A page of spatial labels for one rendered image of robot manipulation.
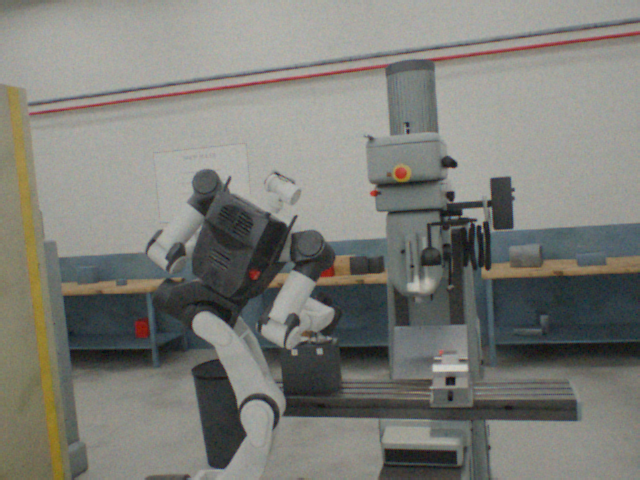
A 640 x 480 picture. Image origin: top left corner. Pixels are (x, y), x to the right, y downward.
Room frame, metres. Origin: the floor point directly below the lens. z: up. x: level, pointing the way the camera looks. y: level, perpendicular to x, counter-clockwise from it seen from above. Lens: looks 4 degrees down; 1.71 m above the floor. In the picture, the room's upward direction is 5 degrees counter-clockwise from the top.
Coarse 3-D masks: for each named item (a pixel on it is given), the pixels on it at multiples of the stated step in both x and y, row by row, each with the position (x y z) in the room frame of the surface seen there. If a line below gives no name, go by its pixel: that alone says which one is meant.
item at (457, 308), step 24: (456, 216) 2.79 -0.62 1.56; (456, 240) 2.58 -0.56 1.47; (456, 264) 2.58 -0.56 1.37; (456, 288) 2.58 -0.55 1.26; (408, 312) 2.64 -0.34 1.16; (432, 312) 2.61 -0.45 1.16; (456, 312) 2.58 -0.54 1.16; (480, 360) 2.64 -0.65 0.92; (480, 432) 2.59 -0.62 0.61; (480, 456) 2.58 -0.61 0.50
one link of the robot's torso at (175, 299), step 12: (168, 288) 2.02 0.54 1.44; (180, 288) 1.99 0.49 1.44; (192, 288) 1.99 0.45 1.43; (204, 288) 1.98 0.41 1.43; (156, 300) 2.01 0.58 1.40; (168, 300) 2.00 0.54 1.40; (180, 300) 1.99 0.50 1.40; (192, 300) 1.99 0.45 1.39; (204, 300) 1.98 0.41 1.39; (216, 300) 1.98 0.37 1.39; (228, 300) 1.97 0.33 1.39; (168, 312) 2.02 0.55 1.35; (180, 312) 2.00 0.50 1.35; (240, 312) 2.05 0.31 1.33; (228, 324) 2.00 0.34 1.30
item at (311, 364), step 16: (288, 352) 2.32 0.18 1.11; (304, 352) 2.31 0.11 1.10; (320, 352) 2.30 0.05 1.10; (336, 352) 2.33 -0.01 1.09; (288, 368) 2.32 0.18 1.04; (304, 368) 2.31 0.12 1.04; (320, 368) 2.30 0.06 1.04; (336, 368) 2.30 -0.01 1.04; (288, 384) 2.32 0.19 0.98; (304, 384) 2.31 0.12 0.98; (320, 384) 2.30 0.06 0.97; (336, 384) 2.29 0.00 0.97
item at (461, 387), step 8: (440, 360) 2.27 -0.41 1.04; (464, 360) 2.25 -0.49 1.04; (432, 384) 2.26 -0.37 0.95; (440, 384) 2.08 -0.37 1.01; (448, 384) 2.17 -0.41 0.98; (456, 384) 2.06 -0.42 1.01; (464, 384) 2.06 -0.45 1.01; (432, 392) 2.16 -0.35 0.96; (440, 392) 2.04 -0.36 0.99; (448, 392) 2.04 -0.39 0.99; (456, 392) 2.03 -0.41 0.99; (464, 392) 2.02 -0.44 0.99; (432, 400) 2.07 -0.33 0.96; (440, 400) 2.04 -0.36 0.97; (456, 400) 2.03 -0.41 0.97; (464, 400) 2.03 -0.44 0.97; (472, 400) 2.04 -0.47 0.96
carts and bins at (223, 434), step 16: (208, 368) 4.10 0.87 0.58; (224, 368) 4.16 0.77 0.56; (208, 384) 3.73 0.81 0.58; (224, 384) 3.71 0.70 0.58; (208, 400) 3.75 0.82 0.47; (224, 400) 3.72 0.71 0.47; (208, 416) 3.76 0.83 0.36; (224, 416) 3.73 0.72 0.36; (208, 432) 3.78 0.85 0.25; (224, 432) 3.74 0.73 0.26; (240, 432) 3.75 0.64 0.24; (208, 448) 3.81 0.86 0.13; (224, 448) 3.74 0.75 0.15; (224, 464) 3.75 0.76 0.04
